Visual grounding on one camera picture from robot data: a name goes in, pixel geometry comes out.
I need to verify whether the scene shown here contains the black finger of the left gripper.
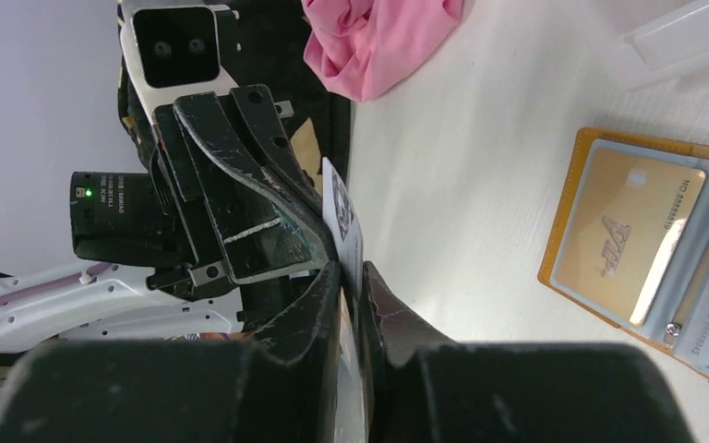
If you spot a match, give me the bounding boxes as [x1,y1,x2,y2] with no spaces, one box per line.
[173,92,337,284]
[229,84,321,214]

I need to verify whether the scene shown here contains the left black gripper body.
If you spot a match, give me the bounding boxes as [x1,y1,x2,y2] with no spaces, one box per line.
[69,105,237,300]

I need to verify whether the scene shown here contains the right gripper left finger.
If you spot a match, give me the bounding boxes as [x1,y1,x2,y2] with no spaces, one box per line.
[0,262,341,442]

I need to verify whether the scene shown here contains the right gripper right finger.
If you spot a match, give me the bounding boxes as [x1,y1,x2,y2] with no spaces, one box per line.
[363,262,693,442]

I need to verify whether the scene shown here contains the white qr code card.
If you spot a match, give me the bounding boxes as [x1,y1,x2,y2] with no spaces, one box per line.
[321,158,364,300]

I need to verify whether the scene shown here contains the gold vip card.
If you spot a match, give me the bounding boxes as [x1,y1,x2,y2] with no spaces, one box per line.
[552,148,707,326]

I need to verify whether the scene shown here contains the yellow leather card holder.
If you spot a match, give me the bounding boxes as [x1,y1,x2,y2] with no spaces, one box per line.
[538,126,709,380]

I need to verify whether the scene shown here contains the white plastic tray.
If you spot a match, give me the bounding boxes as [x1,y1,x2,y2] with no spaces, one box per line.
[616,1,709,90]

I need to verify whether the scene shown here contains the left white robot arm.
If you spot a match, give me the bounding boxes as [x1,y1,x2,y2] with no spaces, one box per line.
[0,84,333,388]

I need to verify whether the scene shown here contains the black floral blanket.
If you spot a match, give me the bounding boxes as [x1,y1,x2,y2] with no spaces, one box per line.
[115,0,353,185]

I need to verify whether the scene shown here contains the pink cloth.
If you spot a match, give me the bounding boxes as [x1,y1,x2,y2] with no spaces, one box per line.
[301,0,464,102]

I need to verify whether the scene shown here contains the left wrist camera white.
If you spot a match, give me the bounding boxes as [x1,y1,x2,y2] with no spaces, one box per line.
[119,0,241,126]

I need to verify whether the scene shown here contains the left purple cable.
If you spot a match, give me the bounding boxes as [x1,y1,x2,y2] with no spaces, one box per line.
[0,261,114,322]

